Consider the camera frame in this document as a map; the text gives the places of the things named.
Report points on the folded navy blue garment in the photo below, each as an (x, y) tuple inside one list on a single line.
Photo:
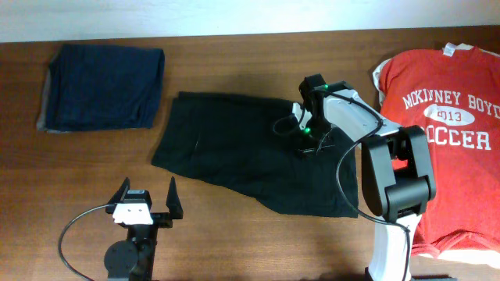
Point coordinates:
[(91, 87)]

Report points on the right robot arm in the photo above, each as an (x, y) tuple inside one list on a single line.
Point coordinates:
[(397, 173)]

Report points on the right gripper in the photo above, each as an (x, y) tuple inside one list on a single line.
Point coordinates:
[(308, 152)]

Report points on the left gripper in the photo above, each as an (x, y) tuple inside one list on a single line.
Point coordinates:
[(162, 220)]

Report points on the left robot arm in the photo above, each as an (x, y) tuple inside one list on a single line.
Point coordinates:
[(133, 258)]

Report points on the black shorts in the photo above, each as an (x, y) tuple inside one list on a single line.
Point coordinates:
[(229, 140)]

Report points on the red soccer t-shirt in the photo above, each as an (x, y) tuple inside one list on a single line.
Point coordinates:
[(453, 94)]

